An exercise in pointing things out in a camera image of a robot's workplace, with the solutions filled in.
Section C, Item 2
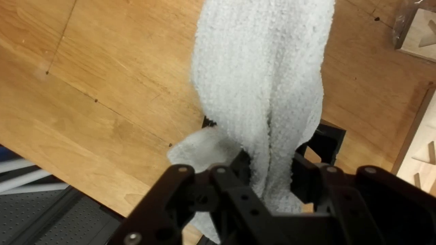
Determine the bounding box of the white terry cloth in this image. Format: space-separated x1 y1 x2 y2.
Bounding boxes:
167 0 338 243

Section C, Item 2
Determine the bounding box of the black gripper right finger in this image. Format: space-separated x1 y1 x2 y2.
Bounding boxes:
291 155 436 245

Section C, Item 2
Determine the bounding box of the black perforated box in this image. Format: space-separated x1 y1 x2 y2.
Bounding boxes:
202 115 348 167

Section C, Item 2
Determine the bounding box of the empty wooden shape board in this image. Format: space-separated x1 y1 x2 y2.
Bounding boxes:
393 85 436 196

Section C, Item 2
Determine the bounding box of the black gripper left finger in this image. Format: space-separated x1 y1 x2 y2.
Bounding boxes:
108 148 292 245

